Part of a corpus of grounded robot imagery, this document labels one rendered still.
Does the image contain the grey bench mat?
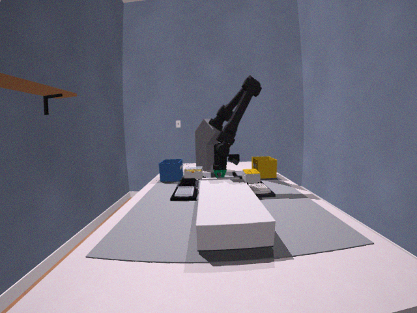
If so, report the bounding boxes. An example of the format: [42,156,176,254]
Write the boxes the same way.
[86,177,374,263]

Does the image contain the blue bin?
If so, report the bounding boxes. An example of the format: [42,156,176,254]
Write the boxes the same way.
[159,159,183,181]

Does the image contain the yellow bin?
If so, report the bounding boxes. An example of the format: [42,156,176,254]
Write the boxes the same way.
[252,156,277,179]

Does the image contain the white assay plate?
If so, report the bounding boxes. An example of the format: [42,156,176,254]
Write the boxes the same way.
[248,183,271,194]
[175,186,194,197]

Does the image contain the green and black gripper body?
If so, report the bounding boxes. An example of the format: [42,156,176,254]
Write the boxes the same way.
[213,154,227,170]

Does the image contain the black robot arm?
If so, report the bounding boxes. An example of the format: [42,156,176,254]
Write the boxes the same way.
[208,75,262,165]

